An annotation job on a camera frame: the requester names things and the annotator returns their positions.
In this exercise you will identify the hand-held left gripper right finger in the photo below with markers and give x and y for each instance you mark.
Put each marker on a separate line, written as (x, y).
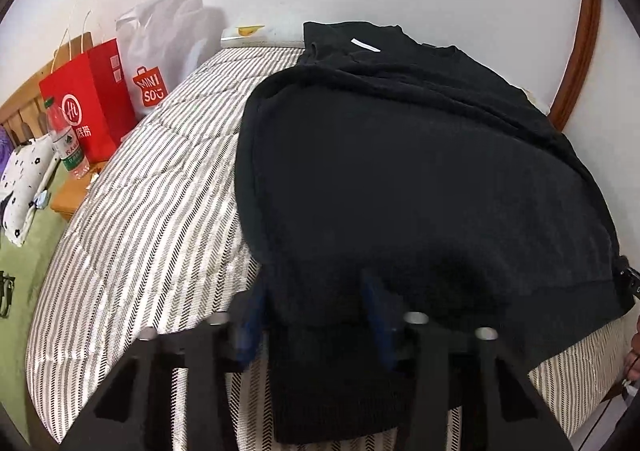
(377, 316)

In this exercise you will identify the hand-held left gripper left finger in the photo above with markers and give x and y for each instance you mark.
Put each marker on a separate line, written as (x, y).
(247, 331)

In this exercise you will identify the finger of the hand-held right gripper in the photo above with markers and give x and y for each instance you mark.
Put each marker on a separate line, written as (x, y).
(629, 283)

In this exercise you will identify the black sweatshirt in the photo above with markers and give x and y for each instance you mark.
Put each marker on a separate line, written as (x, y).
(400, 156)

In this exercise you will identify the person's right hand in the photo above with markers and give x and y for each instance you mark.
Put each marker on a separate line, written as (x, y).
(635, 356)

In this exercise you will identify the striped quilted mattress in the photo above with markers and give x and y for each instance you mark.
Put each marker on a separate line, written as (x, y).
(150, 211)

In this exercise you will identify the wooden nightstand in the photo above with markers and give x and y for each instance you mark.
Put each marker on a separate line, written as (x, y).
(70, 196)

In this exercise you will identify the green bedsheet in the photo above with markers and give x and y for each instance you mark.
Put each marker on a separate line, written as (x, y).
(30, 281)

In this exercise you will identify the small blue clip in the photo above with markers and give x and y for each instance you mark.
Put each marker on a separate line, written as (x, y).
(41, 198)

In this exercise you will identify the clear plastic water bottle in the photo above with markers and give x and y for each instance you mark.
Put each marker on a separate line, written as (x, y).
(65, 146)

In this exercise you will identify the white spotted cloth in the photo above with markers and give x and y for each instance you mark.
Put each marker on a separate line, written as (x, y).
(25, 181)

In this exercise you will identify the red paper bag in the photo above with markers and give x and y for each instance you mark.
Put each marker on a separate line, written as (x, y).
(95, 96)

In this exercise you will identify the white roll with yellow print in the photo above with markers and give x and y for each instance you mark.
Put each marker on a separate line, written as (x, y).
(270, 37)

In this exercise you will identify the white paper bag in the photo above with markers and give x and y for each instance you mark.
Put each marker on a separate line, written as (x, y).
(165, 41)

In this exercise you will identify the purple cloth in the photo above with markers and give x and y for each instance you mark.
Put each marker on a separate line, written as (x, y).
(4, 146)

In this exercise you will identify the wooden headboard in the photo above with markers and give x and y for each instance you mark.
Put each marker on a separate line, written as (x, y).
(20, 111)

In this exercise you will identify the brown wooden door frame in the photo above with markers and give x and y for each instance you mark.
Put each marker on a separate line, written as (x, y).
(585, 31)

